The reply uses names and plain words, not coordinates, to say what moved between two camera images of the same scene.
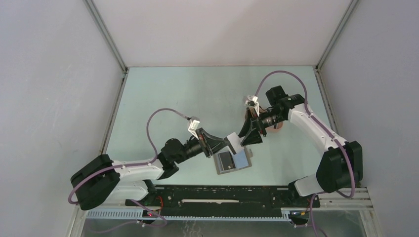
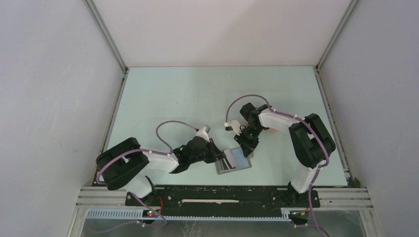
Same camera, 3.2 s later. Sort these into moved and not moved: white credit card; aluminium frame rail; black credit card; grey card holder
Moved: white credit card
Not moved: grey card holder; black credit card; aluminium frame rail
